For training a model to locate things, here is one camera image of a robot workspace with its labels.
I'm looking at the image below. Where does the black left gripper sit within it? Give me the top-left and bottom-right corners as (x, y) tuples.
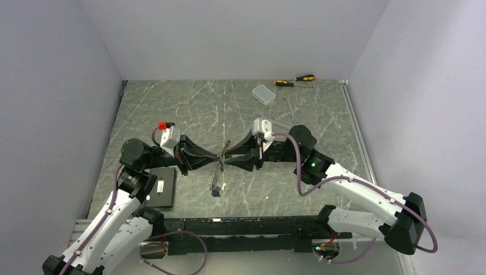
(143, 134), (219, 175)

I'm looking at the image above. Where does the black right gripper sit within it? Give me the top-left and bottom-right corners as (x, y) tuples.
(225, 130), (302, 171)

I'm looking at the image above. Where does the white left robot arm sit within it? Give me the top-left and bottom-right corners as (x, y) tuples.
(42, 135), (219, 274)

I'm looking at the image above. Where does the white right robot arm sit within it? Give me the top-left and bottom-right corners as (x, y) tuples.
(224, 119), (438, 255)

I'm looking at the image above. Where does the large silver wrench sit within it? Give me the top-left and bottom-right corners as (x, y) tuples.
(256, 113), (292, 129)

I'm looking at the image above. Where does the black flat box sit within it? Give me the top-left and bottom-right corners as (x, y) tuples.
(146, 167), (177, 209)

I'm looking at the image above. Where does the small silver wrench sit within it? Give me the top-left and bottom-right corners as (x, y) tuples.
(284, 96), (299, 123)

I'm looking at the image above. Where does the clear plastic box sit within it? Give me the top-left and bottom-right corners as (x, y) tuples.
(252, 84), (276, 105)

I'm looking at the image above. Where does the yellow black screwdriver lower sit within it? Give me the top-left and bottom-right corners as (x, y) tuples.
(274, 80), (312, 88)

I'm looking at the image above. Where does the yellow black screwdriver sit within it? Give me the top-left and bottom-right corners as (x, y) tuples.
(274, 80), (312, 88)
(289, 74), (315, 82)

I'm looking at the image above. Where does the yellow black screwdriver upper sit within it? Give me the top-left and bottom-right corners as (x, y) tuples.
(289, 74), (315, 82)

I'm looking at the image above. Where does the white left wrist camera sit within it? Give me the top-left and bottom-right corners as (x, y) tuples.
(158, 121), (181, 151)

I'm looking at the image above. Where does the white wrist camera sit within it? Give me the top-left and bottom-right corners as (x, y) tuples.
(158, 121), (181, 151)
(252, 117), (274, 145)

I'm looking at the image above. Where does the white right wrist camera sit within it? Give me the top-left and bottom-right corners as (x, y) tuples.
(252, 117), (274, 145)

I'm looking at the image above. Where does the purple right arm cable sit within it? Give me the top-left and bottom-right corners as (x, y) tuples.
(271, 132), (438, 266)

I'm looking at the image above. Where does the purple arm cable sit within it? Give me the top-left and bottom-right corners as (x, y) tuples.
(57, 123), (171, 275)
(271, 132), (438, 266)

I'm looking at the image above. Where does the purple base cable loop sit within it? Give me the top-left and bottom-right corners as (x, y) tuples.
(139, 230), (208, 275)

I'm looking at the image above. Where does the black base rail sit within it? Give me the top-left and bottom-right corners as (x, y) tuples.
(148, 215), (352, 256)

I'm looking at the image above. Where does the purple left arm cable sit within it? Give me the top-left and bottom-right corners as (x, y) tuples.
(57, 123), (171, 275)

